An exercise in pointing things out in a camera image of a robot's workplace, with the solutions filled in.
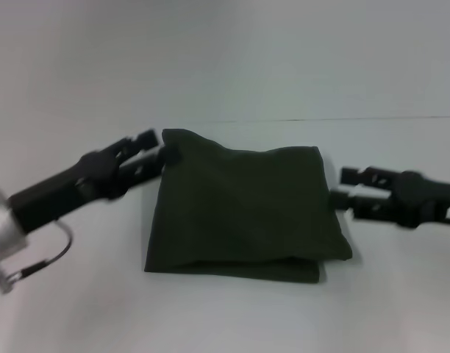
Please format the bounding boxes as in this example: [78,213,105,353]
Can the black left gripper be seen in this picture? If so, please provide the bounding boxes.
[7,128,182,235]

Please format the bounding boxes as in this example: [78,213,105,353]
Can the left arm cable with plug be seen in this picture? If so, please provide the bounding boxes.
[0,223,74,296]

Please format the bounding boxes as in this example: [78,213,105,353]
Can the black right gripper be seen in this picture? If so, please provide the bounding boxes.
[329,166,450,229]

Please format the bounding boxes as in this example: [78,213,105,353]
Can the dark green shirt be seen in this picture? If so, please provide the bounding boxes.
[143,128,354,284]

